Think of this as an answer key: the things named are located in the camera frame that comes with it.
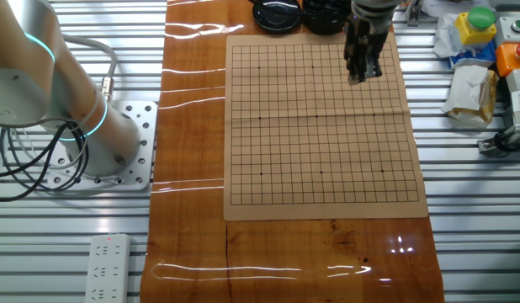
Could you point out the black bowl lid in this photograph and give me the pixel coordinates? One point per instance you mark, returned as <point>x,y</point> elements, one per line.
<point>277,19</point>

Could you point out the grey box silver button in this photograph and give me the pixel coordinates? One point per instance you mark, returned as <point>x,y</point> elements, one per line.
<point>506,35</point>

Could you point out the crumpled white plastic wrap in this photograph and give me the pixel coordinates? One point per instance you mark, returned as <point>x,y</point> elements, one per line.
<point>445,42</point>

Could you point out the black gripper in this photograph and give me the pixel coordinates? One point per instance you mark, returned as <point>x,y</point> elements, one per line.
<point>361,44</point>

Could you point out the blue pack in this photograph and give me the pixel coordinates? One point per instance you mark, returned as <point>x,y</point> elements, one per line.
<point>474,60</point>

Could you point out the wood grain table sheet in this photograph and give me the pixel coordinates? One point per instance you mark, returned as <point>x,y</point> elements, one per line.
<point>192,147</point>

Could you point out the aluminium pole with foot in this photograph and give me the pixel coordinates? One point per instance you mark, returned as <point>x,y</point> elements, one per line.
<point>412,14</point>

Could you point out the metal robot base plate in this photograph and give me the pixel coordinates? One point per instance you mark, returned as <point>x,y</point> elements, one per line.
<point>142,139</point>

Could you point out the white power strip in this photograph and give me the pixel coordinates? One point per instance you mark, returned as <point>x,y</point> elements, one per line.
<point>108,269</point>

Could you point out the camera stand foot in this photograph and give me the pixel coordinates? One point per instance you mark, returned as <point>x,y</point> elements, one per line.
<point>491,145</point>

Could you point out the yellow box green button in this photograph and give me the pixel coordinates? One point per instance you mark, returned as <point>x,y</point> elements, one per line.
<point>474,31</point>

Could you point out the orange box red button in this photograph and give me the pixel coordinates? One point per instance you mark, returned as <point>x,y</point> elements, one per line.
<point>506,59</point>

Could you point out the black bowl of Go stones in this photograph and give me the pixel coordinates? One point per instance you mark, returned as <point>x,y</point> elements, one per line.
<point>323,21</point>

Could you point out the white paper sheet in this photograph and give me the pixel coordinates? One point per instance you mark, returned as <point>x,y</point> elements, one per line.
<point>445,6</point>

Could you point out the yellow plastic packet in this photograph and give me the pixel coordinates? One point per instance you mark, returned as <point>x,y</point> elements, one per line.
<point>489,105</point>

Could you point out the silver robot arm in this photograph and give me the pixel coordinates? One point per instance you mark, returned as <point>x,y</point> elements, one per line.
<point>24,63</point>

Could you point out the white control box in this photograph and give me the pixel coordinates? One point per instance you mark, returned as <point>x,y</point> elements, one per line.
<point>516,80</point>

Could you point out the tan paper Go board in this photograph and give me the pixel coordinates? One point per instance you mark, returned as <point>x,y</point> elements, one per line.
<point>319,139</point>

